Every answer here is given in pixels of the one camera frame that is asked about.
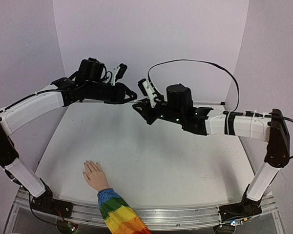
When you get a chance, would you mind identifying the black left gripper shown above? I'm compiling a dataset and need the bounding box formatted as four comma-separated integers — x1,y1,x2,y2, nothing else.
87,80,140,105

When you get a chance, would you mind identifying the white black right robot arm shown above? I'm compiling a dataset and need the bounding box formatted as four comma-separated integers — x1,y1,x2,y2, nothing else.
132,79,293,223

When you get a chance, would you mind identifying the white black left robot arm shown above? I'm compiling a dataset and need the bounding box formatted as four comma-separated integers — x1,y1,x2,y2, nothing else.
0,58,137,218

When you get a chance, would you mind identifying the rainbow striped sleeve forearm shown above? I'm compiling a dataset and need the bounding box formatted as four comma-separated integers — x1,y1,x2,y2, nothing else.
98,189,151,234

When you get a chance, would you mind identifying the mannequin hand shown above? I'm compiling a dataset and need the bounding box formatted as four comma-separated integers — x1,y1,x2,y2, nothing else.
83,161,111,192

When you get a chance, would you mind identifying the black right camera cable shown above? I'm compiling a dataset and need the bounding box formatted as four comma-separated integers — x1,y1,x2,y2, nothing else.
147,59,240,112

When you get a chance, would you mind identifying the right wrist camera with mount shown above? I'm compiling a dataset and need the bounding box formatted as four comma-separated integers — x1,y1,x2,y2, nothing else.
138,78,165,108

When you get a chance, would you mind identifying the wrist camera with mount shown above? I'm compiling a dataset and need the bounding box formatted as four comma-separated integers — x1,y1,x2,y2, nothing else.
138,78,165,108
110,63,128,86

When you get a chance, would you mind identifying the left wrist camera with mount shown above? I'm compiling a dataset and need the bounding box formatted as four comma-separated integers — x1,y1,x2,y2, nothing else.
110,63,128,86

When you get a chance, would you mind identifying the aluminium table edge rail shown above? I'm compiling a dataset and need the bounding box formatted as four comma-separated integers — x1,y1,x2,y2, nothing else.
193,101,225,106

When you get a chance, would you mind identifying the aluminium front frame rail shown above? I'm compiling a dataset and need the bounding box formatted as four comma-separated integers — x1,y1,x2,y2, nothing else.
13,190,279,227

